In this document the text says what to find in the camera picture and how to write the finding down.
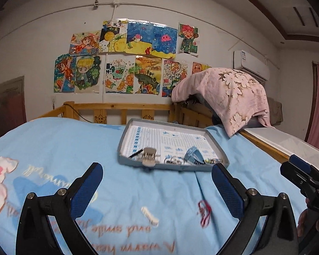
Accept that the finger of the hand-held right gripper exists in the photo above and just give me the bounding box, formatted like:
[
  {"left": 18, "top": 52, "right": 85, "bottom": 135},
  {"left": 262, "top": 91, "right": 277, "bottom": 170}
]
[
  {"left": 289, "top": 154, "right": 319, "bottom": 185},
  {"left": 280, "top": 161, "right": 319, "bottom": 194}
]

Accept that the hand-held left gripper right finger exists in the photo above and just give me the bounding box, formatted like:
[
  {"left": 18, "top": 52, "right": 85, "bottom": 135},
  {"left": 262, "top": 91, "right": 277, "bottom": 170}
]
[{"left": 211, "top": 163, "right": 299, "bottom": 255}]

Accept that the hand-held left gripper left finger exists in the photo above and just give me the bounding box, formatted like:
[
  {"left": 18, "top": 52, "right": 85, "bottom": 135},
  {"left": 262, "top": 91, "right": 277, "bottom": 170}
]
[{"left": 16, "top": 162, "right": 104, "bottom": 255}]

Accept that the blue wrist watch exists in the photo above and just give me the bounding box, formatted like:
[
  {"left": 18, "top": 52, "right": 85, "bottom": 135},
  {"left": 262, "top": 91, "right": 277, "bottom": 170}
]
[{"left": 183, "top": 146, "right": 206, "bottom": 165}]

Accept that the silver metal bracelet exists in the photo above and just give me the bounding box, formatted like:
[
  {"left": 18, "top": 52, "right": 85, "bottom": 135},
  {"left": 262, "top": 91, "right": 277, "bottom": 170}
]
[{"left": 163, "top": 155, "right": 184, "bottom": 164}]

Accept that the beige hair claw clip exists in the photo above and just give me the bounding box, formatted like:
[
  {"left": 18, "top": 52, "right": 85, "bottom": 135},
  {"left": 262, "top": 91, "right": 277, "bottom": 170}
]
[{"left": 141, "top": 147, "right": 160, "bottom": 167}]

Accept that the grey cardboard box lid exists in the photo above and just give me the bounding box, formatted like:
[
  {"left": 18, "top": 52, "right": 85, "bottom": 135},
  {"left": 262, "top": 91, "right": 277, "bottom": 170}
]
[{"left": 118, "top": 118, "right": 230, "bottom": 173}]

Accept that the person's right hand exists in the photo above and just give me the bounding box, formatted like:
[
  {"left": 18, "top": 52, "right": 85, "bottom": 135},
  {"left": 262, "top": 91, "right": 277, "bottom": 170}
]
[{"left": 298, "top": 209, "right": 312, "bottom": 235}]

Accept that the light blue printed blanket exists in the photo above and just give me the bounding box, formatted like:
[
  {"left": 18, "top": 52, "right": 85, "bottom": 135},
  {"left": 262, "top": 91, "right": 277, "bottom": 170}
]
[{"left": 0, "top": 117, "right": 309, "bottom": 255}]

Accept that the brown cloth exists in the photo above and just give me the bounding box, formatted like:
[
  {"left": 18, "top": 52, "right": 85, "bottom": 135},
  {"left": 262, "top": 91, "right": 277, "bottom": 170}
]
[{"left": 267, "top": 97, "right": 283, "bottom": 124}]

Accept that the pink floral cloth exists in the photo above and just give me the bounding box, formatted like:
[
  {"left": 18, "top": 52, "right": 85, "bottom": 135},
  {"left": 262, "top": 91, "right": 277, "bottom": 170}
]
[{"left": 171, "top": 68, "right": 272, "bottom": 138}]

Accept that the brown wooden door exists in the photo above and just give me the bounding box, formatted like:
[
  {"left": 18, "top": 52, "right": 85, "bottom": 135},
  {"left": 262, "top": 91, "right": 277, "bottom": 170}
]
[{"left": 0, "top": 76, "right": 27, "bottom": 139}]

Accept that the white air conditioner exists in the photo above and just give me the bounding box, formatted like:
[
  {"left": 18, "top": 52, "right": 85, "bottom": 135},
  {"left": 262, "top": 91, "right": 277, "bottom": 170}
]
[{"left": 233, "top": 50, "right": 270, "bottom": 81}]

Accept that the black cable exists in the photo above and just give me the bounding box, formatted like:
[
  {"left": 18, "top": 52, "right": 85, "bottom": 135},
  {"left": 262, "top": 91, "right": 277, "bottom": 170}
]
[{"left": 66, "top": 103, "right": 95, "bottom": 123}]

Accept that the wooden bed frame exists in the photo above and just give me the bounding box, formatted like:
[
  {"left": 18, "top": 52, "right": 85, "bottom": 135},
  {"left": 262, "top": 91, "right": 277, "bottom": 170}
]
[{"left": 32, "top": 101, "right": 290, "bottom": 163}]

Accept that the white wall conduit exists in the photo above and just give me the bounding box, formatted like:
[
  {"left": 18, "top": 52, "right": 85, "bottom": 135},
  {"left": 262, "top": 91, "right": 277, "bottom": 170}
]
[{"left": 94, "top": 0, "right": 123, "bottom": 104}]

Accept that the group of wall drawings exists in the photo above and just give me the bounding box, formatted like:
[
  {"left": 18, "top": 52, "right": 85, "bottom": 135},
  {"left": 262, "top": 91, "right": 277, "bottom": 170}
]
[{"left": 54, "top": 20, "right": 212, "bottom": 98}]

